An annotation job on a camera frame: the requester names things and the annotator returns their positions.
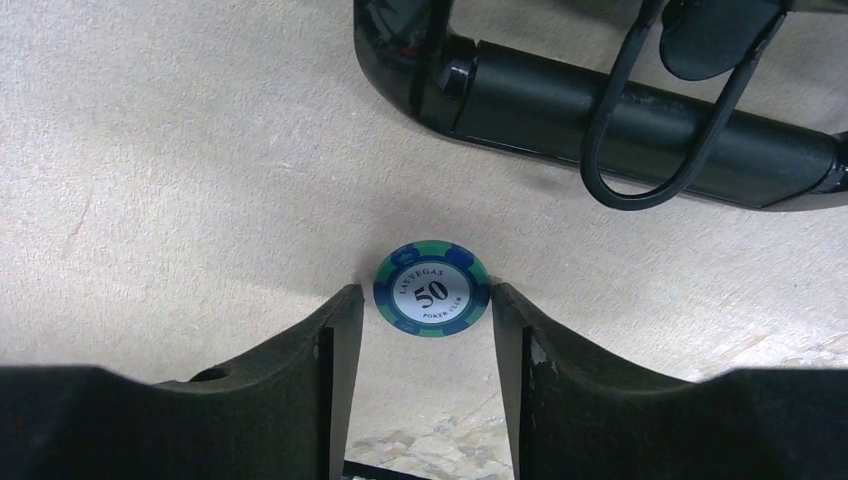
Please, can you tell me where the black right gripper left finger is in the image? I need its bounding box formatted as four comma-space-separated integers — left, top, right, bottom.
1, 285, 364, 479

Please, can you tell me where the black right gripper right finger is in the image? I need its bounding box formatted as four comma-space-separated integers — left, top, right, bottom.
491, 283, 847, 479

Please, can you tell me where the green fifty chip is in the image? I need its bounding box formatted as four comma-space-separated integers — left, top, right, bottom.
373, 240, 492, 338

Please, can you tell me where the black poker chip case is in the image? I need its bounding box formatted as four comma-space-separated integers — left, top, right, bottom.
352, 1, 847, 211

